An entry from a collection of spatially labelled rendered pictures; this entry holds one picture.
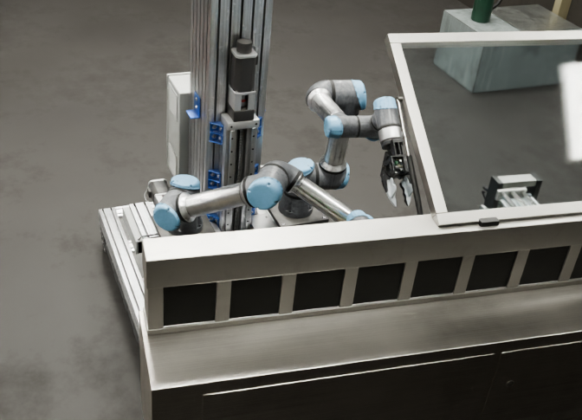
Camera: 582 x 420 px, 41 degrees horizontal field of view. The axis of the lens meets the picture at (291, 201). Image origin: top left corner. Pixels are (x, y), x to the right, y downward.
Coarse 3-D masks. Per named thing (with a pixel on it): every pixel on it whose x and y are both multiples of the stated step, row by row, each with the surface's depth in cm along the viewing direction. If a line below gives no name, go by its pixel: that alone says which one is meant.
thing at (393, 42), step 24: (408, 72) 199; (408, 96) 196; (408, 120) 195; (432, 168) 189; (432, 192) 186; (432, 216) 186; (456, 216) 184; (480, 216) 186; (504, 216) 187; (528, 216) 189
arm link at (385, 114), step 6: (378, 102) 253; (384, 102) 252; (390, 102) 252; (378, 108) 252; (384, 108) 252; (390, 108) 252; (396, 108) 253; (372, 114) 259; (378, 114) 253; (384, 114) 251; (390, 114) 251; (396, 114) 252; (372, 120) 258; (378, 120) 252; (384, 120) 251; (390, 120) 250; (396, 120) 251; (378, 126) 252; (384, 126) 251
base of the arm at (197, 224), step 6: (198, 216) 312; (192, 222) 309; (198, 222) 313; (180, 228) 309; (186, 228) 309; (192, 228) 310; (198, 228) 312; (174, 234) 311; (180, 234) 310; (186, 234) 310; (192, 234) 311
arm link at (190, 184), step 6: (174, 180) 302; (180, 180) 303; (186, 180) 303; (192, 180) 304; (198, 180) 306; (174, 186) 301; (180, 186) 299; (186, 186) 299; (192, 186) 301; (198, 186) 304; (192, 192) 302; (198, 192) 306
